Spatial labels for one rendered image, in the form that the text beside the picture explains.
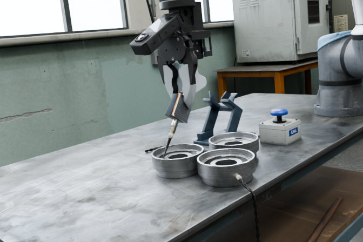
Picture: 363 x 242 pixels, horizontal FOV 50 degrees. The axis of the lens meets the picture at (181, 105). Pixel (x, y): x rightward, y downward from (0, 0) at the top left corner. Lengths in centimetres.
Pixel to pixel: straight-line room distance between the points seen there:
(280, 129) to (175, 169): 28
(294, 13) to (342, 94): 188
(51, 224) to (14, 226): 6
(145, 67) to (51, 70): 69
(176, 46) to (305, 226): 60
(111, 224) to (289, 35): 255
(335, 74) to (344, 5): 353
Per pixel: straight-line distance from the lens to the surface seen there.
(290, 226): 111
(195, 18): 81
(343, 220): 115
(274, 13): 308
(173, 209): 63
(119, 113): 261
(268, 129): 93
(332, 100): 118
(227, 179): 68
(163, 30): 74
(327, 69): 118
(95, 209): 68
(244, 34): 323
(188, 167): 75
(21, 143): 231
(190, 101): 78
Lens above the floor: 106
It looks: 10 degrees down
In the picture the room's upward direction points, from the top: 6 degrees counter-clockwise
